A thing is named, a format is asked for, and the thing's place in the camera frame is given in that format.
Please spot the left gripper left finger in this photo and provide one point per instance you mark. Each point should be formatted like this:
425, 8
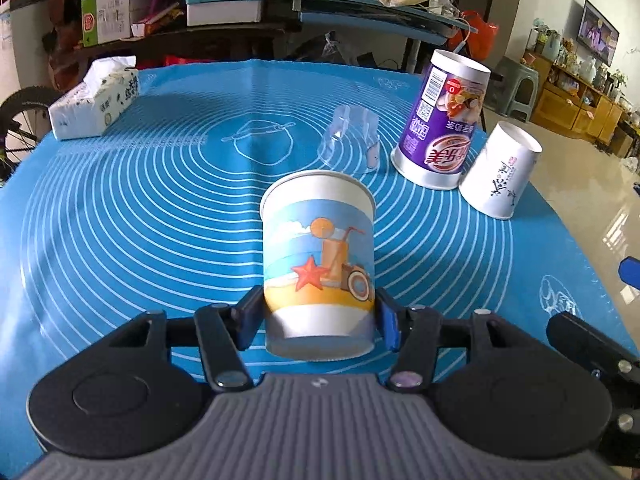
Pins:
223, 333

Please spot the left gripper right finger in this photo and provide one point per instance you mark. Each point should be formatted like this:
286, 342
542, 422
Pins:
413, 334

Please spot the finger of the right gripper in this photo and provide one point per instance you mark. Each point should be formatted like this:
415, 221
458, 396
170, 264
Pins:
629, 271

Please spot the beach print paper cup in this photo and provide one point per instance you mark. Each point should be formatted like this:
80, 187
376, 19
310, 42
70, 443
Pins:
318, 249

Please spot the white paper cup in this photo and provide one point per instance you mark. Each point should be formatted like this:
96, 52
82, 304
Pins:
499, 174

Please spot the purple milk tea cup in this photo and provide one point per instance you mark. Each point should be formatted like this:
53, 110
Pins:
437, 137

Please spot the clear plastic cup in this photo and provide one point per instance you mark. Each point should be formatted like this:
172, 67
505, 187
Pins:
351, 144

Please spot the blue silicone baking mat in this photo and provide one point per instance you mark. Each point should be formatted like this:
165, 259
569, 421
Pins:
221, 177

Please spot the wooden tv cabinet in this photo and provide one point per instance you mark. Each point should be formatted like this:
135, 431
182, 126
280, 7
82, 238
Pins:
567, 105

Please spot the green plastic stool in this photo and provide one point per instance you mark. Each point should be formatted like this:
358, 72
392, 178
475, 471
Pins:
512, 89

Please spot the orange plastic bag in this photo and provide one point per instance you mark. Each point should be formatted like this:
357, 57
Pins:
479, 43

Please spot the white tissue pack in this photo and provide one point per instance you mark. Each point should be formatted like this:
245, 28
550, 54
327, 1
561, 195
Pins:
108, 89

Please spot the blue adjustable desk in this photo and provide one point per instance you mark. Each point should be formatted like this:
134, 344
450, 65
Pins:
422, 29

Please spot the white foam box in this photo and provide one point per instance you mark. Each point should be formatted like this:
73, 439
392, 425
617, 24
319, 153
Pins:
224, 12

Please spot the white green cardboard box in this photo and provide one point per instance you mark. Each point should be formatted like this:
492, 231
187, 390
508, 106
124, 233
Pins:
104, 21

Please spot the wall television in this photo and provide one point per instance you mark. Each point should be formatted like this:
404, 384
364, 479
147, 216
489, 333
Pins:
597, 34

